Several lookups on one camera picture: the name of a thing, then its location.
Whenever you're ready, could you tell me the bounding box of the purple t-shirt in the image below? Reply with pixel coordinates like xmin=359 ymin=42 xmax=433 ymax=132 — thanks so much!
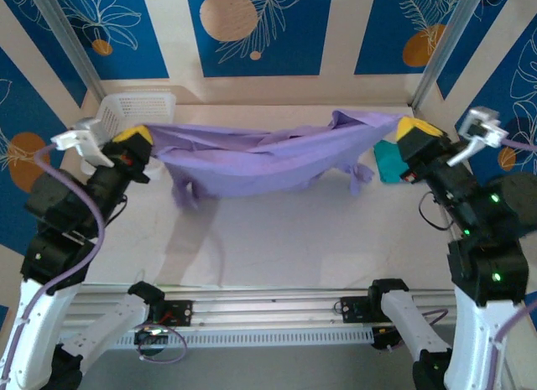
xmin=144 ymin=108 xmax=410 ymax=211

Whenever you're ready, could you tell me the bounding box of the folded teal t-shirt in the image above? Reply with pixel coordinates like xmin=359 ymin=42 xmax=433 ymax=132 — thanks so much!
xmin=373 ymin=138 xmax=410 ymax=185

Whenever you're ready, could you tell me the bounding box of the white plastic basket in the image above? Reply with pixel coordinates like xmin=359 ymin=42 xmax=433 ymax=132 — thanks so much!
xmin=81 ymin=91 xmax=177 ymax=178

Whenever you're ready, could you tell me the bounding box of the black base controller board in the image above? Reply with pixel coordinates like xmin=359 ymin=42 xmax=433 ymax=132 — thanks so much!
xmin=339 ymin=295 xmax=371 ymax=324
xmin=159 ymin=299 xmax=195 ymax=327

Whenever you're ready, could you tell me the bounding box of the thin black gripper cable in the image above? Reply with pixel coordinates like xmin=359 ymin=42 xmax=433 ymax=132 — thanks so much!
xmin=418 ymin=190 xmax=452 ymax=231

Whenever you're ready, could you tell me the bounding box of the aluminium frame post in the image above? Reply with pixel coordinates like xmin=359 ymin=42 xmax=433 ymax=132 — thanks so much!
xmin=413 ymin=0 xmax=483 ymax=111
xmin=31 ymin=0 xmax=105 ymax=101

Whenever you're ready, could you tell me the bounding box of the purple cable loop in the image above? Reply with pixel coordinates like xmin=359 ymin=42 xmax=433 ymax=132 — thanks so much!
xmin=136 ymin=322 xmax=189 ymax=365

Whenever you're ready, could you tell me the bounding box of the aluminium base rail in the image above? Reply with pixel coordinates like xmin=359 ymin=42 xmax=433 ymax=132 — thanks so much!
xmin=62 ymin=283 xmax=461 ymax=329

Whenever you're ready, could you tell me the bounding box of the white slotted cable duct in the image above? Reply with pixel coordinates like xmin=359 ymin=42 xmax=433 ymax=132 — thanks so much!
xmin=112 ymin=326 xmax=375 ymax=350

